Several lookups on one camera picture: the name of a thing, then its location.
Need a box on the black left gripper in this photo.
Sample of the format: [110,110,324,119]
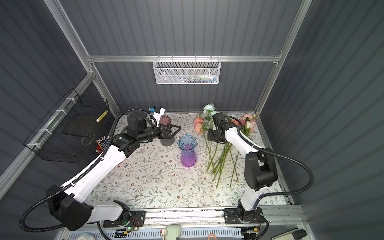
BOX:
[137,122,181,144]

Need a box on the purple blue glass vase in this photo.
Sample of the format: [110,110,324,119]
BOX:
[178,135,198,168]

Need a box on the pink coral rose stem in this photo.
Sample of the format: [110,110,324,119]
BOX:
[203,117,232,188]

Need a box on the pink peony flower stem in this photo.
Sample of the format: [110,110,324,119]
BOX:
[194,115,213,172]

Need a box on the light blue peony flower stem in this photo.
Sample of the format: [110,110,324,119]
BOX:
[203,104,218,127]

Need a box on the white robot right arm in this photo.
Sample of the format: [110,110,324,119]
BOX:
[208,120,278,223]

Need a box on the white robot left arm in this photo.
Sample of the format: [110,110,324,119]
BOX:
[48,111,182,231]

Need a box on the pink grey glass vase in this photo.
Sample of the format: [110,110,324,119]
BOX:
[159,116,175,147]

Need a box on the pale pink rose stem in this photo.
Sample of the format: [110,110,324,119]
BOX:
[242,114,255,122]

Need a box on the floral table mat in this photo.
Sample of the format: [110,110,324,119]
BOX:
[87,114,247,209]

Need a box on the yellow marker in black basket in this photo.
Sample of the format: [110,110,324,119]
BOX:
[96,110,109,123]

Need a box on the red pencil cup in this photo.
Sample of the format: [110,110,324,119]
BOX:
[96,136,109,154]

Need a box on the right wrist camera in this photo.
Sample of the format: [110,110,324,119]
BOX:
[213,112,227,129]

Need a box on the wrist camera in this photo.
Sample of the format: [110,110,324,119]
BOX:
[213,112,227,129]
[149,106,165,127]

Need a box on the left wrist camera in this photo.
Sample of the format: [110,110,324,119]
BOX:
[149,106,165,127]

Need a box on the white wire mesh basket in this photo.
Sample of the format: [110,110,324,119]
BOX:
[153,59,222,85]

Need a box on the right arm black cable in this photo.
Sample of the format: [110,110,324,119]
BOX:
[224,115,315,200]

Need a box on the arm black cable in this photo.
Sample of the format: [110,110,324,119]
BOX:
[224,115,315,200]
[18,108,158,233]

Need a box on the black wire mesh basket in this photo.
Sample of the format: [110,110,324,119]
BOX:
[24,91,114,164]

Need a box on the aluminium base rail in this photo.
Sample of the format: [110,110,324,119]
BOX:
[63,203,307,231]

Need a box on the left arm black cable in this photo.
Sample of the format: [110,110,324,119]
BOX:
[18,108,158,233]

